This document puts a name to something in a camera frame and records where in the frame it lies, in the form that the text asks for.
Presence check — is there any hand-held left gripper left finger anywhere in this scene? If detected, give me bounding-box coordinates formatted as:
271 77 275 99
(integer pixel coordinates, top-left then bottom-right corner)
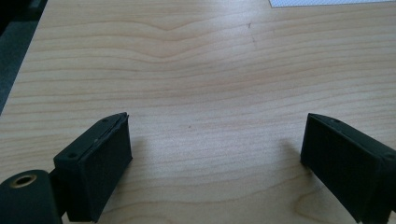
49 111 134 224

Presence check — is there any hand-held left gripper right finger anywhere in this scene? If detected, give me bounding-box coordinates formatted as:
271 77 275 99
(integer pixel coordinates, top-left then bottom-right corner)
300 112 396 224

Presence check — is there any white mesh mat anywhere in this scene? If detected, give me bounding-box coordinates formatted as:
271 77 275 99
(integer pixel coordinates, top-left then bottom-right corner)
268 0 396 8

